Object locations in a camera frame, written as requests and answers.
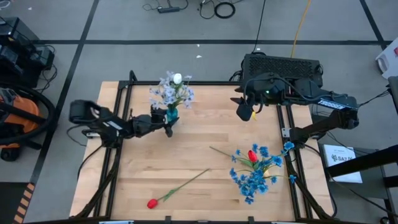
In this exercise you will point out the black power strip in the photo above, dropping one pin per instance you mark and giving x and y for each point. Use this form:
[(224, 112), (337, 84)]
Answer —
[(168, 9)]

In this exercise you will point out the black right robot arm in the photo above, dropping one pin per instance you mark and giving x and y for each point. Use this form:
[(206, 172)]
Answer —
[(329, 102)]

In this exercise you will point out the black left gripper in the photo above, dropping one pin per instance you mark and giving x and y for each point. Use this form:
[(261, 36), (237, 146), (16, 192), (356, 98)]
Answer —
[(159, 119)]

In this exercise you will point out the black metal stand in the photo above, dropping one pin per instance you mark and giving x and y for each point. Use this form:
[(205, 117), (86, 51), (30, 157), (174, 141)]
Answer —
[(363, 160)]

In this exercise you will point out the black equipment stack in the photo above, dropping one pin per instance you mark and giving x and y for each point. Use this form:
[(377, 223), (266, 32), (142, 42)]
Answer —
[(18, 40)]

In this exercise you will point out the black corner bracket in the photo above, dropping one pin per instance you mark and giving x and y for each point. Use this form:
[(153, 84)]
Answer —
[(133, 77)]

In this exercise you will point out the teal glass vase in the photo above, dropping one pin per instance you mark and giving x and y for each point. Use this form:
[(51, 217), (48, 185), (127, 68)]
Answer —
[(171, 114)]

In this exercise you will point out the orange vacuum cleaner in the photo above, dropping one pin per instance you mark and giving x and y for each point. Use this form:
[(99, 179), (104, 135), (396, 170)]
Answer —
[(21, 112), (52, 109)]

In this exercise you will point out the small yellow tag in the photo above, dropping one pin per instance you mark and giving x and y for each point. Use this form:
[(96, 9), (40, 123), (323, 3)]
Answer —
[(254, 116)]

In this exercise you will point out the red artificial tulip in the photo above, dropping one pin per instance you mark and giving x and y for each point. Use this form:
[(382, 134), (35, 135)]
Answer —
[(252, 156)]

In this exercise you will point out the white artificial flower bunch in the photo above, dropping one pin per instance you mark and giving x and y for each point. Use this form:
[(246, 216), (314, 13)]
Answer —
[(186, 93), (164, 93)]

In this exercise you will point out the grey mounting plate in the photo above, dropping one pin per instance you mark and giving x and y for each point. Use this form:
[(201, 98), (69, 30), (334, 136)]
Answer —
[(286, 132)]

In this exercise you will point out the blue artificial flower bunch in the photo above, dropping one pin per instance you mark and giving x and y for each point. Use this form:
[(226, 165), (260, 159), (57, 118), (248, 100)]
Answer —
[(276, 160), (252, 186)]

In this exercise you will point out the white printed box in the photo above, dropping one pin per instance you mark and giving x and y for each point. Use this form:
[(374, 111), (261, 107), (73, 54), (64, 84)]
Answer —
[(342, 168)]

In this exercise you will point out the long green stem with leaf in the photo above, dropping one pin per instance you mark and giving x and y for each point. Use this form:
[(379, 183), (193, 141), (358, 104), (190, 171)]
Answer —
[(152, 203)]

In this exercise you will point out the black perforated computer case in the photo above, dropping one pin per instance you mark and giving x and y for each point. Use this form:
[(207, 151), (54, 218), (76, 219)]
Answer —
[(280, 67)]

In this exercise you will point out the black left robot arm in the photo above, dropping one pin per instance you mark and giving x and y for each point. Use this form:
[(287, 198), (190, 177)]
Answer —
[(112, 124)]

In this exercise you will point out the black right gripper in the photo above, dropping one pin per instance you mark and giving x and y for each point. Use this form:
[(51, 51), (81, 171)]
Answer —
[(247, 110)]

